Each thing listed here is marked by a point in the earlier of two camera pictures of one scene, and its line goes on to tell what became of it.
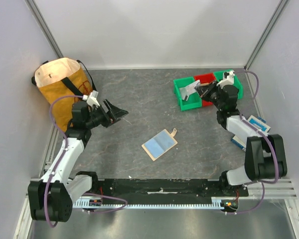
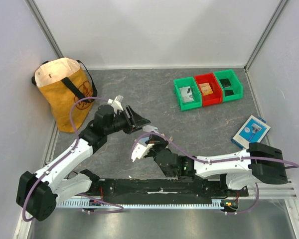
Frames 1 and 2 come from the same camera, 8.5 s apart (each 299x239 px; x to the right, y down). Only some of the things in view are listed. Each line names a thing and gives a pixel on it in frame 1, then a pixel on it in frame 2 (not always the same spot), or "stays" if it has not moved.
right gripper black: (206, 89) to (156, 144)
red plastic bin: (206, 78) stays
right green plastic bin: (219, 75) stays
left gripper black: (113, 115) to (136, 120)
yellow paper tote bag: (63, 77) stays
